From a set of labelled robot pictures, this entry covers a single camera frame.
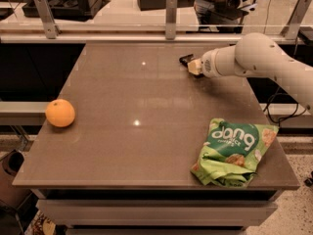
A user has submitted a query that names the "white table drawer front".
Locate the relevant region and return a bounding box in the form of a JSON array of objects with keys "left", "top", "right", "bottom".
[{"left": 37, "top": 200, "right": 277, "bottom": 226}]

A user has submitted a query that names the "orange fruit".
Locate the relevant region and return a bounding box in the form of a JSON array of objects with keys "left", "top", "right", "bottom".
[{"left": 45, "top": 99, "right": 75, "bottom": 127}]

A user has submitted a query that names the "right metal glass bracket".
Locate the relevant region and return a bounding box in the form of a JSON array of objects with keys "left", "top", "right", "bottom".
[{"left": 281, "top": 0, "right": 313, "bottom": 40}]

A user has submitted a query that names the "green dang chips bag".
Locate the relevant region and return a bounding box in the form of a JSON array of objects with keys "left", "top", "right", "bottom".
[{"left": 191, "top": 118, "right": 279, "bottom": 188}]

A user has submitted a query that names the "left metal glass bracket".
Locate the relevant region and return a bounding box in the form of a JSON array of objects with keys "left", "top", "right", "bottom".
[{"left": 33, "top": 0, "right": 60, "bottom": 39}]

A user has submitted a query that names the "black equipment case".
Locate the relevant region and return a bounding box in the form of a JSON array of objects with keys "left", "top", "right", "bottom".
[{"left": 22, "top": 0, "right": 112, "bottom": 22}]

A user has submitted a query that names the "middle metal glass bracket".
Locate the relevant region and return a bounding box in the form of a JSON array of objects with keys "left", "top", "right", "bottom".
[{"left": 165, "top": 0, "right": 178, "bottom": 40}]

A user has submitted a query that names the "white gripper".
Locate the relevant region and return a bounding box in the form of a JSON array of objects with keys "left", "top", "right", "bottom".
[{"left": 188, "top": 49, "right": 221, "bottom": 78}]

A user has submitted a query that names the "black rxbar chocolate bar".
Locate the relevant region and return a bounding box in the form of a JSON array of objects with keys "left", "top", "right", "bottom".
[{"left": 179, "top": 54, "right": 203, "bottom": 77}]

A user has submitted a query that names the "metal glass bracket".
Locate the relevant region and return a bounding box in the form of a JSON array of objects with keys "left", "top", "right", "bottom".
[
  {"left": 165, "top": 0, "right": 178, "bottom": 40},
  {"left": 33, "top": 0, "right": 60, "bottom": 39},
  {"left": 281, "top": 0, "right": 313, "bottom": 40}
]

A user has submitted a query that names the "black cable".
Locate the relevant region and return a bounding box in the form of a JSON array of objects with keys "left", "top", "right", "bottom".
[{"left": 262, "top": 85, "right": 301, "bottom": 126}]

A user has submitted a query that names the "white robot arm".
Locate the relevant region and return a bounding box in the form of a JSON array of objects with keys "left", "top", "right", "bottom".
[{"left": 187, "top": 33, "right": 313, "bottom": 114}]

